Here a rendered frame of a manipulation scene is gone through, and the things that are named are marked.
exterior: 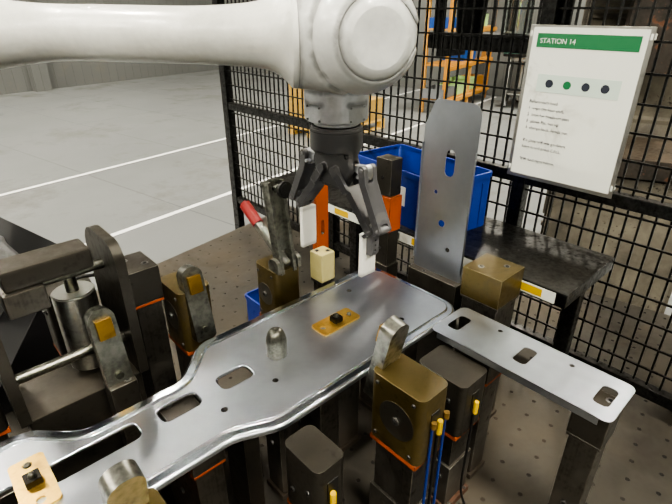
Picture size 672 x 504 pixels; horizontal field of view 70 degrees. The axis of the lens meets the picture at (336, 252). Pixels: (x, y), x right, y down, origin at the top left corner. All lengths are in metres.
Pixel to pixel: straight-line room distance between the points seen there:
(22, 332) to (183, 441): 0.66
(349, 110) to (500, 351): 0.44
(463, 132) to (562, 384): 0.44
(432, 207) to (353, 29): 0.57
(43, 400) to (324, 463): 0.44
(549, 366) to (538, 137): 0.52
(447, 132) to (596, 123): 0.31
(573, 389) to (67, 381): 0.75
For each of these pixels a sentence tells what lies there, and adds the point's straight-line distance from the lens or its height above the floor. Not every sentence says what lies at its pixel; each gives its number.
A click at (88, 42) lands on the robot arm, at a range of 0.63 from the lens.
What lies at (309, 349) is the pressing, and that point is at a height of 1.00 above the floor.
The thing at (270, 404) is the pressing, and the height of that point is 1.00.
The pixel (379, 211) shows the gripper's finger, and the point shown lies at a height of 1.23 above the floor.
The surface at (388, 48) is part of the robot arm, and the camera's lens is 0.45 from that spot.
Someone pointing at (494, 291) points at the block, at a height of 1.04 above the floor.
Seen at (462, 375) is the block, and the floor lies 0.98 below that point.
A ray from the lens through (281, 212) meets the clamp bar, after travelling 0.87.
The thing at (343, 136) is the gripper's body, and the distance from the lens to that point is 0.67.
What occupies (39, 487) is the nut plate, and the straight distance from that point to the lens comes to 0.69.
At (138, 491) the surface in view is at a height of 1.07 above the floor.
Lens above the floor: 1.48
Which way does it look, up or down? 27 degrees down
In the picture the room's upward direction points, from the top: straight up
